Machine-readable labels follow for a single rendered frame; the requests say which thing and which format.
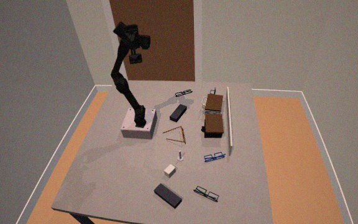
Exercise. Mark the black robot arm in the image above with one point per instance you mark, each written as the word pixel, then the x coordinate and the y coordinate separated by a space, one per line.
pixel 121 82

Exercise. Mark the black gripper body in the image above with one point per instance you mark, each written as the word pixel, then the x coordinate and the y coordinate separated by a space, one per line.
pixel 133 45

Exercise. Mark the blue wire-frame glasses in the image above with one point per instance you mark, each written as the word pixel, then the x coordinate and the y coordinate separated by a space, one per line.
pixel 218 155

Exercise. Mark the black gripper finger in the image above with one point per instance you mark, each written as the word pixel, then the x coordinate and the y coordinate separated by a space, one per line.
pixel 131 34
pixel 135 57

